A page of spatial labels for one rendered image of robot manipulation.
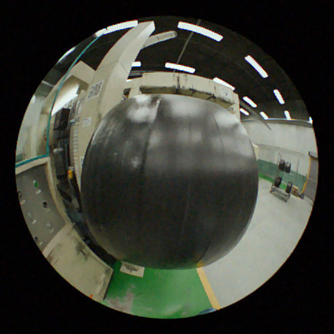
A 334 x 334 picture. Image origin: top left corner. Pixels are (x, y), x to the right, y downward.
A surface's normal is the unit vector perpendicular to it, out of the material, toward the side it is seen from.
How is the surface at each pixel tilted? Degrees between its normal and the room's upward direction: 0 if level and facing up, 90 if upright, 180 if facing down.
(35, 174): 90
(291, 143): 90
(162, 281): 0
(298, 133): 90
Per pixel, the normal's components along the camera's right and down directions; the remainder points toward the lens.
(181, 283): 0.09, -0.97
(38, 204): 1.00, 0.09
